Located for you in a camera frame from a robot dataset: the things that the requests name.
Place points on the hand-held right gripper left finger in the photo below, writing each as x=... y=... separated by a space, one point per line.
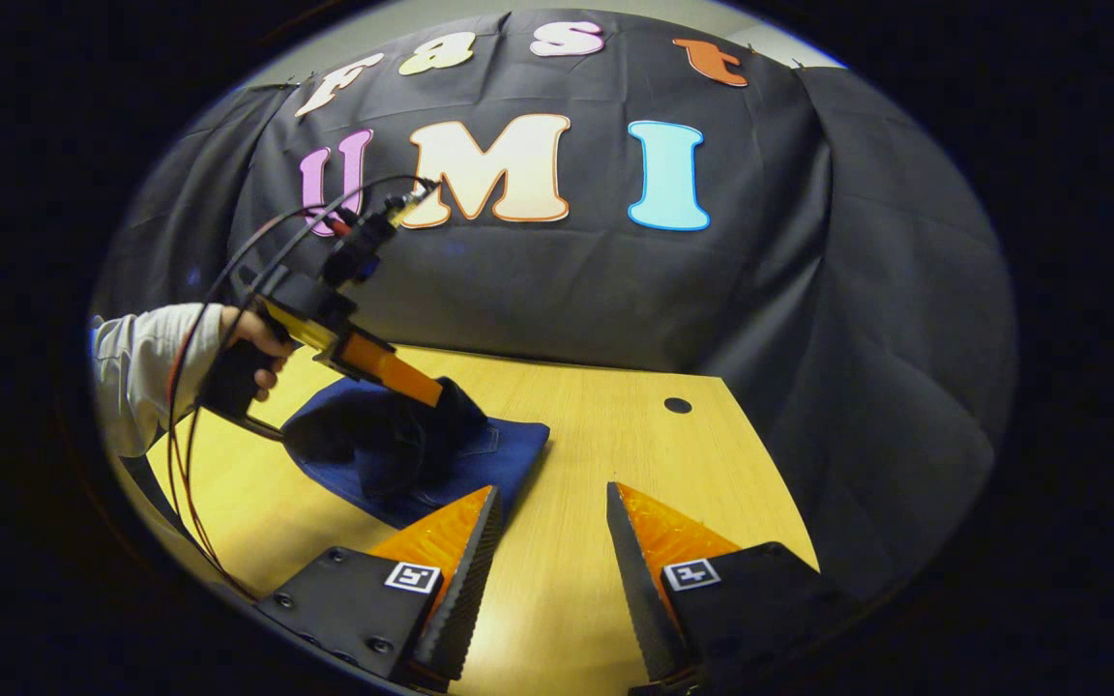
x=465 y=599

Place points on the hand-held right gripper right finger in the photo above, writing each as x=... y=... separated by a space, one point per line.
x=639 y=599

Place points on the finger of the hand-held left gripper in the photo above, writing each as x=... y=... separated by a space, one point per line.
x=393 y=372

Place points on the blue jeans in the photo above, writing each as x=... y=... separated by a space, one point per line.
x=509 y=454

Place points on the black backdrop cloth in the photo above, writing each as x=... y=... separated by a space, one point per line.
x=567 y=280

